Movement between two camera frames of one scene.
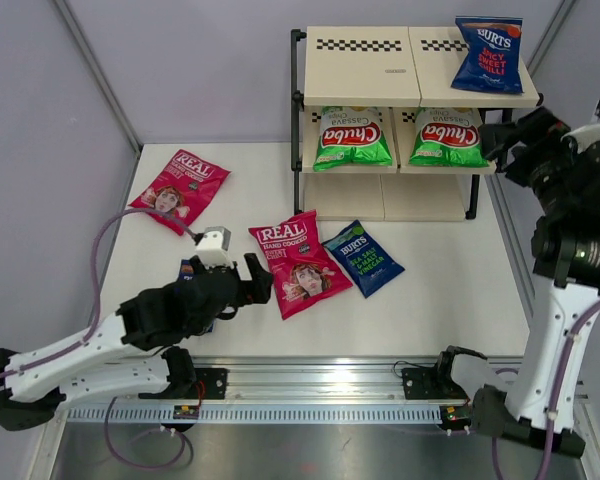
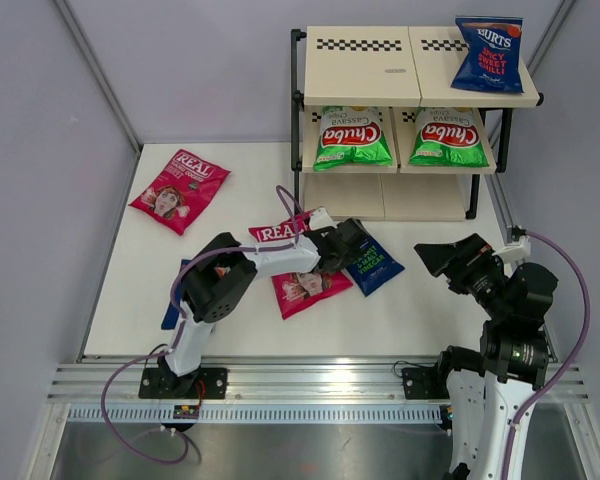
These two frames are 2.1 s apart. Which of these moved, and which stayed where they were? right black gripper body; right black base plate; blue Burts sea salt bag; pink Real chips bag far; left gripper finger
Moved: left gripper finger; right black gripper body
Stayed: right black base plate; pink Real chips bag far; blue Burts sea salt bag
